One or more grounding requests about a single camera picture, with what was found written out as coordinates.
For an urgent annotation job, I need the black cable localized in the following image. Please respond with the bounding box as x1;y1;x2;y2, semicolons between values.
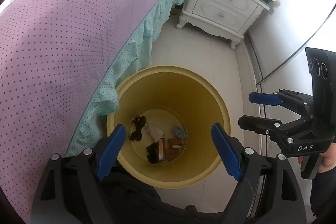
256;3;336;87

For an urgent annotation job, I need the black trousers leg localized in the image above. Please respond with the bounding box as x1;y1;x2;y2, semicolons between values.
101;166;222;224

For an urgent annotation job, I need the grey blue fabric scrap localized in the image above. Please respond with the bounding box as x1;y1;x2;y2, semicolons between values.
171;126;187;139

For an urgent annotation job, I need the white carved nightstand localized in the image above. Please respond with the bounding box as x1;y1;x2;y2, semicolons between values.
176;0;270;50

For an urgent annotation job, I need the brown wooden block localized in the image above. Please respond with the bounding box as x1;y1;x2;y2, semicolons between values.
166;138;183;156

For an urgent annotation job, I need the beige tube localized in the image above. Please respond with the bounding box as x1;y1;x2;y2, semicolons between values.
157;138;166;161

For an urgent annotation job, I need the bed with purple dotted sheet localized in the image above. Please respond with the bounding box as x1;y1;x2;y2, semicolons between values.
0;0;189;222

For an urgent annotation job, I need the crumpled white paper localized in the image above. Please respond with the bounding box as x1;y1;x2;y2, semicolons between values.
144;123;165;143

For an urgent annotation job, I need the yellow plastic trash bin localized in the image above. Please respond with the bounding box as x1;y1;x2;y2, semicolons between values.
106;65;231;189

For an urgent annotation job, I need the person's right hand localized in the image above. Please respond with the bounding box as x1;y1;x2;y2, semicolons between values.
297;140;336;175

